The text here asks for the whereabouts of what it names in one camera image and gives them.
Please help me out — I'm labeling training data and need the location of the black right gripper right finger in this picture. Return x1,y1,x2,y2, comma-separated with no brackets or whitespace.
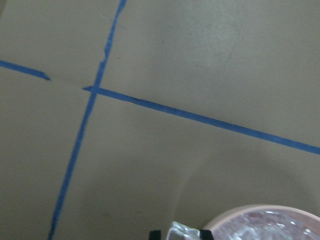
199,229,213,240

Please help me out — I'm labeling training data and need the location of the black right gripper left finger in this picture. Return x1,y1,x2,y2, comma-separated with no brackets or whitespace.
149,230,161,240

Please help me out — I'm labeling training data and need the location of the clear ice cube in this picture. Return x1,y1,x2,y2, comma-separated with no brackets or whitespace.
165,221,201,240

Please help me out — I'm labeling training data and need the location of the pink bowl of ice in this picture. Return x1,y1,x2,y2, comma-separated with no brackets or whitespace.
204,204,320,240

